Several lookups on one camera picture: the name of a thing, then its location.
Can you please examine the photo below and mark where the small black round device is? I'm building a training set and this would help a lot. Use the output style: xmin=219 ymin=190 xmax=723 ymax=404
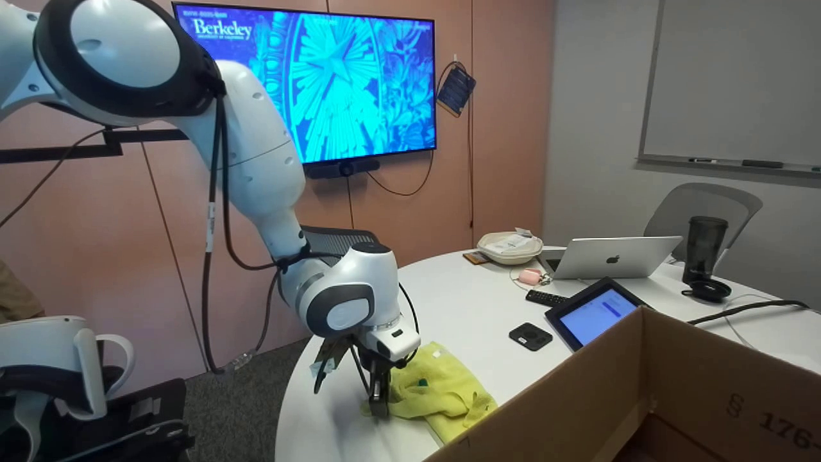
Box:
xmin=681 ymin=276 xmax=735 ymax=306

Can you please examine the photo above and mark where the black tablet lit screen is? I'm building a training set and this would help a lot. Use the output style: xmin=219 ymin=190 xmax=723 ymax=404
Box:
xmin=545 ymin=276 xmax=650 ymax=354

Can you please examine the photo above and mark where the yellow towel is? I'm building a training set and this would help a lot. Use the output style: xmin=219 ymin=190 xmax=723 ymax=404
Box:
xmin=387 ymin=342 xmax=501 ymax=448

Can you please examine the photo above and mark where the black remote control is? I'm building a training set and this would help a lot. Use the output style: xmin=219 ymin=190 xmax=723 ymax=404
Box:
xmin=524 ymin=287 xmax=573 ymax=309

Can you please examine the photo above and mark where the black table cable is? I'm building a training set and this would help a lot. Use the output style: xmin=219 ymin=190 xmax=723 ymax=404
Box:
xmin=688 ymin=298 xmax=810 ymax=330

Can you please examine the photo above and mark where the black wall panel device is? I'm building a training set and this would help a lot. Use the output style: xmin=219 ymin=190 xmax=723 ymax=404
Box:
xmin=436 ymin=60 xmax=481 ymax=115

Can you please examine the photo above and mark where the white VR headset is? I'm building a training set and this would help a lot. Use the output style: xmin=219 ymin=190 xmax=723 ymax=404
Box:
xmin=0 ymin=314 xmax=139 ymax=462

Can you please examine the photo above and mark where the silver laptop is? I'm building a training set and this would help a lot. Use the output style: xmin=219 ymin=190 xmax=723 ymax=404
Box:
xmin=547 ymin=235 xmax=684 ymax=282

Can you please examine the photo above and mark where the black camera stand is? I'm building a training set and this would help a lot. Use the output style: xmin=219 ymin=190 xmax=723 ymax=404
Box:
xmin=0 ymin=127 xmax=189 ymax=167

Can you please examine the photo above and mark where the grey shell chair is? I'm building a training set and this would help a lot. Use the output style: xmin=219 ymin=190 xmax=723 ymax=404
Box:
xmin=641 ymin=179 xmax=765 ymax=265

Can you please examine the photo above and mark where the pink computer mouse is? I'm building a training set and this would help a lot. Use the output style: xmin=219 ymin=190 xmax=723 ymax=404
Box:
xmin=514 ymin=265 xmax=550 ymax=287

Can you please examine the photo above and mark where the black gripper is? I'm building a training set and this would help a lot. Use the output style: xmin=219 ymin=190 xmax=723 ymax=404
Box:
xmin=311 ymin=330 xmax=397 ymax=423

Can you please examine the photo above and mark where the white wall whiteboard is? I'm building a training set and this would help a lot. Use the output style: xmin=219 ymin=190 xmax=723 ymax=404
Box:
xmin=637 ymin=0 xmax=821 ymax=188

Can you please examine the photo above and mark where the black smartphone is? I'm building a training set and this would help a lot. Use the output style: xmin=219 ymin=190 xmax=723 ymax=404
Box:
xmin=506 ymin=321 xmax=554 ymax=354

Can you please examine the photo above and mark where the black cylindrical cup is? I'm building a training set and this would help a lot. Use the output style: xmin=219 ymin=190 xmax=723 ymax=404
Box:
xmin=682 ymin=214 xmax=728 ymax=291

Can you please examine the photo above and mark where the black video bar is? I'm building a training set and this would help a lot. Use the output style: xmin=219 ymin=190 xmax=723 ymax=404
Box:
xmin=303 ymin=155 xmax=386 ymax=179

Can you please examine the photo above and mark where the dark grey chair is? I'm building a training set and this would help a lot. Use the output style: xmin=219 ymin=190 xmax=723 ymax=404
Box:
xmin=301 ymin=224 xmax=382 ymax=265

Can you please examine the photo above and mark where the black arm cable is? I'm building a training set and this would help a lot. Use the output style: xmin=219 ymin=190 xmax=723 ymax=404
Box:
xmin=197 ymin=87 xmax=284 ymax=376

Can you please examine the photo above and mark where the wall television blue image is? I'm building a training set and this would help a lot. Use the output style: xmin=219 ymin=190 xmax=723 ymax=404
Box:
xmin=171 ymin=0 xmax=441 ymax=169

